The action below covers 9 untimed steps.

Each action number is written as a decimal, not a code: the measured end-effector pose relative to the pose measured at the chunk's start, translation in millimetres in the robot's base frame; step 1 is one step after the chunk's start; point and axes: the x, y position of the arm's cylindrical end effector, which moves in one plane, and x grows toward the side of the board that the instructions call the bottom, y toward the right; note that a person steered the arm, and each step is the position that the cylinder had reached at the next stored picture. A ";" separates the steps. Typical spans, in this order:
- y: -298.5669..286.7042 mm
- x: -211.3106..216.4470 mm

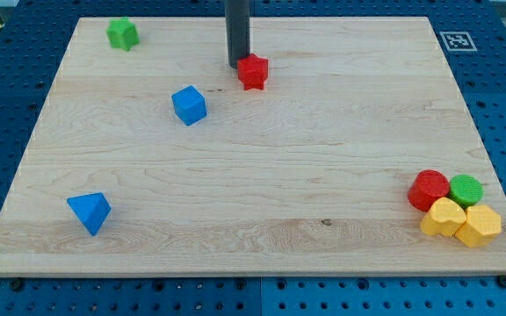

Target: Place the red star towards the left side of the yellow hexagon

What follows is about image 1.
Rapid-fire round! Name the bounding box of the red star block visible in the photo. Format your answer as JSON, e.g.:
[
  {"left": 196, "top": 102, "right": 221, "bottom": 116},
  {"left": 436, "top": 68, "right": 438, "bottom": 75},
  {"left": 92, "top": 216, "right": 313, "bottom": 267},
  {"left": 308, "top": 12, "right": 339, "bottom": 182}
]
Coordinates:
[{"left": 237, "top": 54, "right": 269, "bottom": 90}]

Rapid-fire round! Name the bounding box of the green star block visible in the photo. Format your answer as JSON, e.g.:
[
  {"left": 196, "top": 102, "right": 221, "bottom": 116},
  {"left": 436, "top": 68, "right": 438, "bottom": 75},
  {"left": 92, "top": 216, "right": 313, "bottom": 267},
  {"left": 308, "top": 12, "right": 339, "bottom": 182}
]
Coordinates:
[{"left": 106, "top": 17, "right": 140, "bottom": 51}]

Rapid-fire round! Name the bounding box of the yellow hexagon block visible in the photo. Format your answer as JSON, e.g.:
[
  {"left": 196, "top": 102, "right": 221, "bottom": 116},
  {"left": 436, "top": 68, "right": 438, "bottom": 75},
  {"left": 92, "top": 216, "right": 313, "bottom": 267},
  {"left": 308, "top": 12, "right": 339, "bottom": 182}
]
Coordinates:
[{"left": 454, "top": 205, "right": 502, "bottom": 248}]

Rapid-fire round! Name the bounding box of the blue cube block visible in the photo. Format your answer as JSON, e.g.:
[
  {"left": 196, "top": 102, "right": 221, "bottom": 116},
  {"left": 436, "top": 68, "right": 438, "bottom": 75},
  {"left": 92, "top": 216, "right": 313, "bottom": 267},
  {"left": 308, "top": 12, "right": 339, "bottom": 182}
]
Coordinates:
[{"left": 171, "top": 85, "right": 207, "bottom": 126}]

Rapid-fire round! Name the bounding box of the light wooden board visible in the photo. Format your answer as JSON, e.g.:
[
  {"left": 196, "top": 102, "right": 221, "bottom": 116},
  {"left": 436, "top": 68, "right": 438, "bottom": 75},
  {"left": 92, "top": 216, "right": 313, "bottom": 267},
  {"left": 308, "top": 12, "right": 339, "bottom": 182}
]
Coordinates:
[{"left": 0, "top": 17, "right": 506, "bottom": 278}]

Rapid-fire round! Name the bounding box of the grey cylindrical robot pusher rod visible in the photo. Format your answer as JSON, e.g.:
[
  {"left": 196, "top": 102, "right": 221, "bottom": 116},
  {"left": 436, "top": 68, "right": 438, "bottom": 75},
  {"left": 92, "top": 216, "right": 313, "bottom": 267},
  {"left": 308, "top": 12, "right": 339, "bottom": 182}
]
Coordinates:
[{"left": 224, "top": 0, "right": 250, "bottom": 69}]

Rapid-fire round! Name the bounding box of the blue triangular prism block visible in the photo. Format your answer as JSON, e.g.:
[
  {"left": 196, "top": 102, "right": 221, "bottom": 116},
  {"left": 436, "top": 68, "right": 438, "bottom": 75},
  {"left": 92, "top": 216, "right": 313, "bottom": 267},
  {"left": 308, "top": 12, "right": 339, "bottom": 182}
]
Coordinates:
[{"left": 66, "top": 192, "right": 112, "bottom": 236}]

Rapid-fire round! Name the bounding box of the red cylinder block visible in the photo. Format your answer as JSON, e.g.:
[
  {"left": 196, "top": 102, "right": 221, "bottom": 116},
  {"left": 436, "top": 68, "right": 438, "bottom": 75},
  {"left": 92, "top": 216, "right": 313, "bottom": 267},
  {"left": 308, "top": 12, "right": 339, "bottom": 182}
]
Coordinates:
[{"left": 407, "top": 169, "right": 450, "bottom": 212}]

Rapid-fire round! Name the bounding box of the yellow heart block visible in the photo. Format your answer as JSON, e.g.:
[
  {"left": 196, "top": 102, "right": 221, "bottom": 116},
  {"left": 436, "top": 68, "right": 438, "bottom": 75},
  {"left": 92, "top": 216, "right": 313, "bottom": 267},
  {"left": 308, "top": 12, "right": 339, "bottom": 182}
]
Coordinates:
[{"left": 420, "top": 197, "right": 467, "bottom": 237}]

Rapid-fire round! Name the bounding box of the green cylinder block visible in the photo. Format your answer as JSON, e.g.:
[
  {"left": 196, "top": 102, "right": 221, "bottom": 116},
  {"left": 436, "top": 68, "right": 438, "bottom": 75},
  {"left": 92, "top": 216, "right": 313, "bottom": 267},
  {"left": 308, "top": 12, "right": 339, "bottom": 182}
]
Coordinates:
[{"left": 448, "top": 174, "right": 484, "bottom": 209}]

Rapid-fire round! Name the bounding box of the white fiducial marker tag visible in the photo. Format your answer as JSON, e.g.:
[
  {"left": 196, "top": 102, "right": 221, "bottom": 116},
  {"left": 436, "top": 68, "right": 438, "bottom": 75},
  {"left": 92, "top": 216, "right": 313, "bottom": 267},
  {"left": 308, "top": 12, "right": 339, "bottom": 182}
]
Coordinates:
[{"left": 440, "top": 31, "right": 477, "bottom": 52}]

